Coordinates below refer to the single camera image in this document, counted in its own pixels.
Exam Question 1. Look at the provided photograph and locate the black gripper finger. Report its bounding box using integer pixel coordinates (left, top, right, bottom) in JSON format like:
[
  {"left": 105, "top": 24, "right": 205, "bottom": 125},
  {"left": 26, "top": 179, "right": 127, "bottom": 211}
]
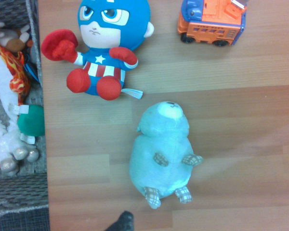
[{"left": 105, "top": 210, "right": 134, "bottom": 231}]

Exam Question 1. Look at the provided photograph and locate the grey woven fabric basket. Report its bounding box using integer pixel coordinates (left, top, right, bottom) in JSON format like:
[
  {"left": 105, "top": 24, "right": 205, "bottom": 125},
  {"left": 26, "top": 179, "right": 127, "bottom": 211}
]
[{"left": 0, "top": 0, "right": 51, "bottom": 231}]

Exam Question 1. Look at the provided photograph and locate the green plush toy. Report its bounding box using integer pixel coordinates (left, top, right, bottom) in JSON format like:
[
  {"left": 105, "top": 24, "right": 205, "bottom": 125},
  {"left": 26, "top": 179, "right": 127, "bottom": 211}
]
[{"left": 17, "top": 104, "right": 45, "bottom": 137}]

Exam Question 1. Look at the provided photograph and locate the orange and blue toy truck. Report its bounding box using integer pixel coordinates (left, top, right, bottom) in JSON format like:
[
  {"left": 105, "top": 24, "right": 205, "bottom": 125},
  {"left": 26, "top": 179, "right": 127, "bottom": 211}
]
[{"left": 177, "top": 0, "right": 248, "bottom": 47}]

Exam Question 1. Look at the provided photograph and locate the teal plush bear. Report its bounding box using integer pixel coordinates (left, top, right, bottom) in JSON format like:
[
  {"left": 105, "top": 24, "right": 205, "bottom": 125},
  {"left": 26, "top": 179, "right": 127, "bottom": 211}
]
[{"left": 129, "top": 101, "right": 204, "bottom": 209}]

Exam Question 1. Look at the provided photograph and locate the white plush unicorn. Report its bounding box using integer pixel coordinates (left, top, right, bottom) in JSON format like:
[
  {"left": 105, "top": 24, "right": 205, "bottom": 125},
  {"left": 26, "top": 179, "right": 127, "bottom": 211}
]
[{"left": 0, "top": 11, "right": 40, "bottom": 176}]

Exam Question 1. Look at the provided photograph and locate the orange flame patterned plush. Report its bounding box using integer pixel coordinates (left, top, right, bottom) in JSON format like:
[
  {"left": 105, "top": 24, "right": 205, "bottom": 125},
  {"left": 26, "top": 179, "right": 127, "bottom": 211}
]
[{"left": 0, "top": 33, "right": 31, "bottom": 106}]

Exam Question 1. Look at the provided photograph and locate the Captain America plush doll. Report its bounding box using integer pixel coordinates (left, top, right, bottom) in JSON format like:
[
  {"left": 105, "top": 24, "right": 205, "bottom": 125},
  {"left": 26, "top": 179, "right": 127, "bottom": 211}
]
[{"left": 40, "top": 0, "right": 155, "bottom": 101}]

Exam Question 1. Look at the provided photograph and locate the brown and white plush animal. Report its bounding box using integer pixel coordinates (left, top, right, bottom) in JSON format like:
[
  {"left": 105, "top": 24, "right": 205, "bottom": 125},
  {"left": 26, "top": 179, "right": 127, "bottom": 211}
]
[{"left": 0, "top": 22, "right": 34, "bottom": 54}]

